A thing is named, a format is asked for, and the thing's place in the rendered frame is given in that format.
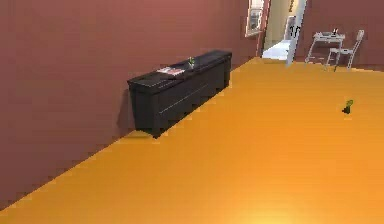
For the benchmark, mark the green plant in black pot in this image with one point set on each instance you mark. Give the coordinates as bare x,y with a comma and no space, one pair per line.
347,107

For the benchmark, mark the small dark object on table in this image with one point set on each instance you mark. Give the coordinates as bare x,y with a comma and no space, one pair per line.
334,32

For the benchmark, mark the white table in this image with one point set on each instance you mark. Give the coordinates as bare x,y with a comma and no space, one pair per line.
325,37

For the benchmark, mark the small green plant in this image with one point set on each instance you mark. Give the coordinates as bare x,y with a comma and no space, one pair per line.
191,62

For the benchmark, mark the black chest of drawers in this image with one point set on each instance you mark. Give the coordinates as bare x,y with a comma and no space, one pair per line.
181,95

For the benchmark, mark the framed wall picture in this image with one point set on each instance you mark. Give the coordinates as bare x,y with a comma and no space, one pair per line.
255,17

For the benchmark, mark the white room door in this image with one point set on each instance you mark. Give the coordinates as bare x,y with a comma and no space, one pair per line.
296,30

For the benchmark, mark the white chair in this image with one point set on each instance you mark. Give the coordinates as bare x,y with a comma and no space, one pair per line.
348,50

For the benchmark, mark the white and red book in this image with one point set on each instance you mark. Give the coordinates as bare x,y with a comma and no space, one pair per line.
170,70

